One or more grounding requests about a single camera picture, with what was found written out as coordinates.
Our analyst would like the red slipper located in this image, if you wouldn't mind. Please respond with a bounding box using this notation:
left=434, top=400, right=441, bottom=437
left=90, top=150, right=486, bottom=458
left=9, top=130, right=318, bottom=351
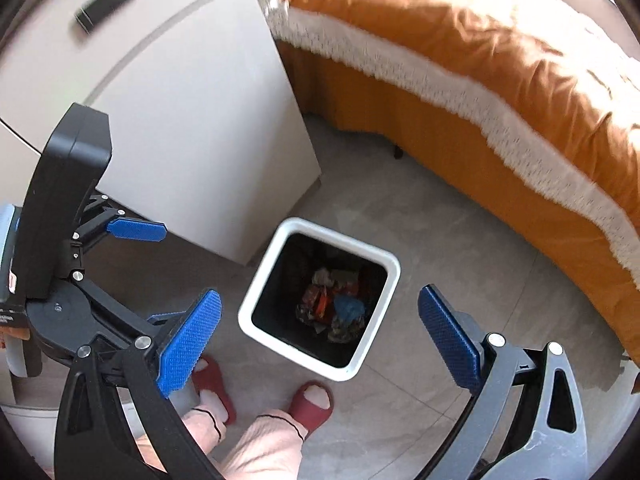
left=191, top=354, right=236, bottom=426
left=288, top=382, right=334, bottom=436

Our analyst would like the trash pile in bin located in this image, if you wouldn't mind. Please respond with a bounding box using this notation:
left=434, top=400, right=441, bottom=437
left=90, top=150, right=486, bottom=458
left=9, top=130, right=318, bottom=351
left=295, top=268, right=368, bottom=344

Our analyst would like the white black trash bin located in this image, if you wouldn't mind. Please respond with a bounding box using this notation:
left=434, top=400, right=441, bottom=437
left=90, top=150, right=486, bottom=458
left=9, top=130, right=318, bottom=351
left=238, top=218, right=400, bottom=382

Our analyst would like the white cabinet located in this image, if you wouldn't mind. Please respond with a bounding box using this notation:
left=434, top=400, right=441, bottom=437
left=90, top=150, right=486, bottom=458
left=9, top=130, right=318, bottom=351
left=1, top=0, right=320, bottom=264

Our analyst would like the left red slipper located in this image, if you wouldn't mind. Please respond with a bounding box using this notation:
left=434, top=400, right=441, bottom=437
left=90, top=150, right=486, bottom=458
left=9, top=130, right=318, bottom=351
left=191, top=354, right=236, bottom=426

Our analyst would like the orange bed cover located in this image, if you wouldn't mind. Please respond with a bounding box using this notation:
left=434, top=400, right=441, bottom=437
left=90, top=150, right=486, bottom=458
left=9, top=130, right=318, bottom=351
left=258, top=0, right=639, bottom=358

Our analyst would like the right red slipper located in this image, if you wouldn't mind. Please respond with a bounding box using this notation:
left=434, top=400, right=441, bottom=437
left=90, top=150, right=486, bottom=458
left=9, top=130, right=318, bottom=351
left=288, top=382, right=334, bottom=436

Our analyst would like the black cabinet handle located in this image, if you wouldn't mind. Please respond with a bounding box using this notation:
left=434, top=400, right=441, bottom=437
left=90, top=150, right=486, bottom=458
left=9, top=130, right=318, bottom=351
left=75, top=0, right=130, bottom=35

